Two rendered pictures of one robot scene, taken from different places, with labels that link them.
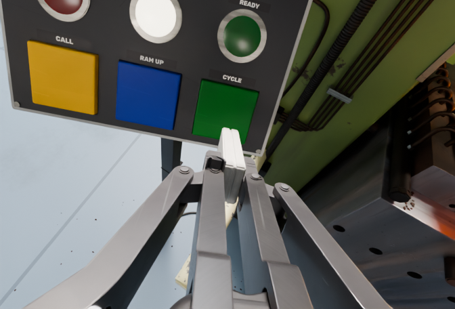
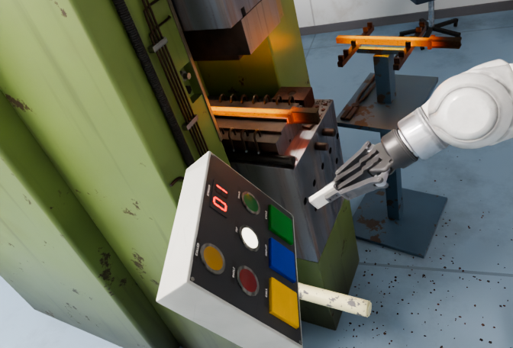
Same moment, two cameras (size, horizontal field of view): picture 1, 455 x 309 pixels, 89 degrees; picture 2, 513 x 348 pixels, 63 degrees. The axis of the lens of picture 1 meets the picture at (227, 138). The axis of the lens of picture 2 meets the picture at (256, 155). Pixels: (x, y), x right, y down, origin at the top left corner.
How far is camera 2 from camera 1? 0.80 m
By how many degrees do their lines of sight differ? 49
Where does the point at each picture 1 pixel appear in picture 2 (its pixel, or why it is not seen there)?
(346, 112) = not seen: hidden behind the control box
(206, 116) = (285, 233)
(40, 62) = (280, 308)
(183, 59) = (262, 234)
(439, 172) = (278, 142)
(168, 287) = not seen: outside the picture
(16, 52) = (276, 325)
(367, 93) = not seen: hidden behind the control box
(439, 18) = (201, 124)
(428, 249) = (311, 155)
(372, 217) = (301, 177)
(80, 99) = (291, 296)
